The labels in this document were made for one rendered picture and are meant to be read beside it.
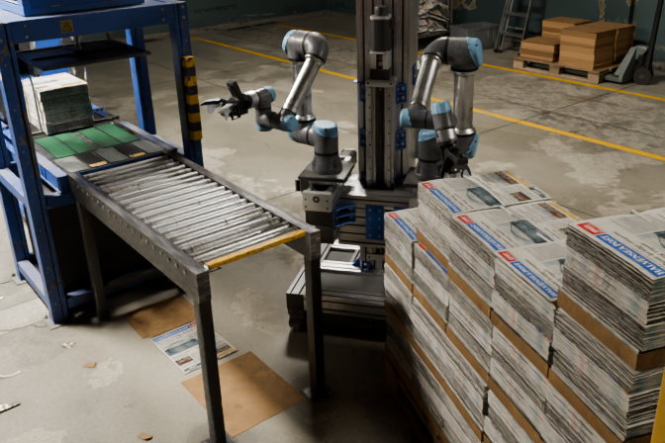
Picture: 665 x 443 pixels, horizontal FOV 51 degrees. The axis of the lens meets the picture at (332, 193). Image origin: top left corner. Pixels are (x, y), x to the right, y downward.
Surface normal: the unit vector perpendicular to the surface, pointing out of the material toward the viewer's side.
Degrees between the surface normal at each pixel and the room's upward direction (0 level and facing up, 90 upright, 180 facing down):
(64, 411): 0
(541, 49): 89
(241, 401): 0
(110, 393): 0
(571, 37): 91
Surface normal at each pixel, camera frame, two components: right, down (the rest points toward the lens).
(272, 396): -0.03, -0.92
